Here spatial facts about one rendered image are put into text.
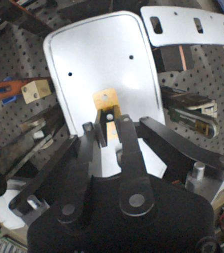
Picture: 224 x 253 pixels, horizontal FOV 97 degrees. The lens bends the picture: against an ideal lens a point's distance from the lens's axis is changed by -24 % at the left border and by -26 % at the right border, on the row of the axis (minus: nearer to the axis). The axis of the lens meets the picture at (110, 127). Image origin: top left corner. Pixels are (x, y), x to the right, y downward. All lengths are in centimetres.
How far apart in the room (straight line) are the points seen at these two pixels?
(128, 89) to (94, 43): 12
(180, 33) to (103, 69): 20
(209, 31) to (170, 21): 12
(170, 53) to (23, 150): 36
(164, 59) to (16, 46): 67
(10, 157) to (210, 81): 83
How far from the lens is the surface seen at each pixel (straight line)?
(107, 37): 29
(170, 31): 33
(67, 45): 30
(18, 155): 23
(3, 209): 80
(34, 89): 25
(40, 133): 26
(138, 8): 41
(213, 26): 42
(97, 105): 21
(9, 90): 26
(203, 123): 25
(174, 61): 34
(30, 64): 69
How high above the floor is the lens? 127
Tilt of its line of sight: 68 degrees down
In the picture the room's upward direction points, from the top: 178 degrees clockwise
